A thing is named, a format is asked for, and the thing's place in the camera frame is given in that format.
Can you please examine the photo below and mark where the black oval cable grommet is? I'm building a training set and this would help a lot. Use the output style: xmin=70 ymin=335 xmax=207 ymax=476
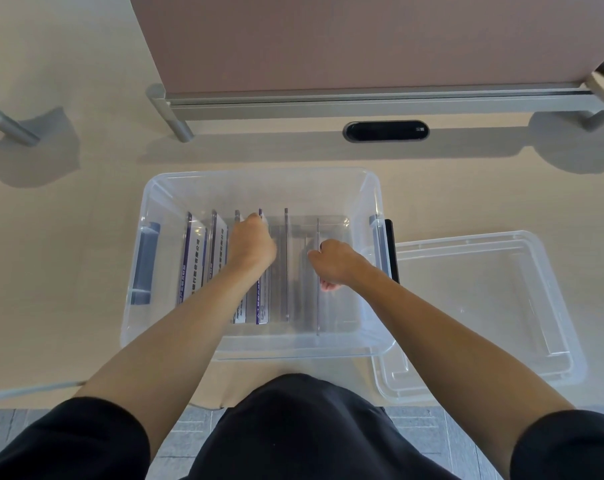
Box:
xmin=343 ymin=120 xmax=430 ymax=143

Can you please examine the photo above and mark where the blue bin latch handle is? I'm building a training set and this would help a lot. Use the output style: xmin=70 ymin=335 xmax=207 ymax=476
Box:
xmin=369 ymin=215 xmax=391 ymax=276
xmin=129 ymin=222 xmax=162 ymax=306

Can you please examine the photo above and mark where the person's right forearm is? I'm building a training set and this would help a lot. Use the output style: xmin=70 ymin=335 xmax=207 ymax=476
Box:
xmin=354 ymin=272 xmax=575 ymax=478

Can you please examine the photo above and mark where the clear plastic bin lid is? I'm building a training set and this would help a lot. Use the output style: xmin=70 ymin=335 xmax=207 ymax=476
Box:
xmin=371 ymin=231 xmax=588 ymax=403

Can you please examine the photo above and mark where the person's left hand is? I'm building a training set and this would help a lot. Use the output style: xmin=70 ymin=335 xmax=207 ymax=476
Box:
xmin=226 ymin=213 xmax=279 ymax=276

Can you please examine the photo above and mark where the clear plastic storage bin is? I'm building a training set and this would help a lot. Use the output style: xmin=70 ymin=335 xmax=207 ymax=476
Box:
xmin=120 ymin=168 xmax=398 ymax=360

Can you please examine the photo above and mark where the black flat bar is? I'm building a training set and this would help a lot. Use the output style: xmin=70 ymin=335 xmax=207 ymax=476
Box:
xmin=384 ymin=219 xmax=401 ymax=284

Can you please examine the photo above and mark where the grey metal divider leg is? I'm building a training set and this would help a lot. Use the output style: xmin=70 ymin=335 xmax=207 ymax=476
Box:
xmin=0 ymin=98 xmax=41 ymax=147

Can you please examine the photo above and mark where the grey metal divider frame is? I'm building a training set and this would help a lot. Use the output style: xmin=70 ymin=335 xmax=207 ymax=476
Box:
xmin=146 ymin=82 xmax=604 ymax=144

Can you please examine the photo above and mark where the acrylic sign with purple print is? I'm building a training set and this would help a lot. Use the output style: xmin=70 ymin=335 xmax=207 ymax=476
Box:
xmin=178 ymin=212 xmax=208 ymax=304
xmin=204 ymin=210 xmax=229 ymax=283

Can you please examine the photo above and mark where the pink desk divider panel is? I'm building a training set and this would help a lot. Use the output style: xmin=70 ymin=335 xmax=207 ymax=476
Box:
xmin=130 ymin=0 xmax=604 ymax=95

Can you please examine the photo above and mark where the person's right hand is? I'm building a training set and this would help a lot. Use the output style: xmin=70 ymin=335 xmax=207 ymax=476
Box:
xmin=307 ymin=239 xmax=378 ymax=293

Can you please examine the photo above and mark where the person's black clothing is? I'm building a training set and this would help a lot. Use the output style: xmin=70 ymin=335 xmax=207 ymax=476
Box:
xmin=0 ymin=373 xmax=604 ymax=480

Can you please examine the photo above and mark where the person's left forearm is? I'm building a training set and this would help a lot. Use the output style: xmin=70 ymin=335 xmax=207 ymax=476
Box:
xmin=75 ymin=265 xmax=263 ymax=460

